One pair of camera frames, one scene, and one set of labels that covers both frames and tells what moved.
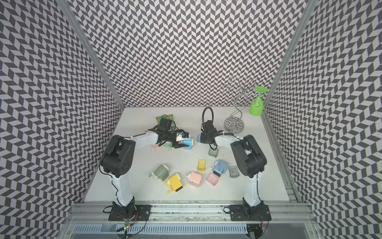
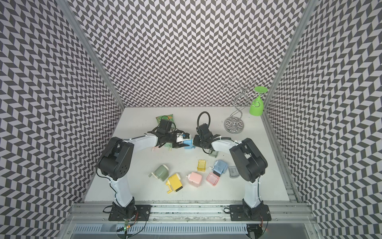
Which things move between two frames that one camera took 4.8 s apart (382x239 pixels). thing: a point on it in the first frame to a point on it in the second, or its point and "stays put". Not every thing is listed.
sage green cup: [161, 172] stays put
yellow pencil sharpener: [174, 182] stays put
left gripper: [174, 145] stays put
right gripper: [202, 138] to [196, 137]
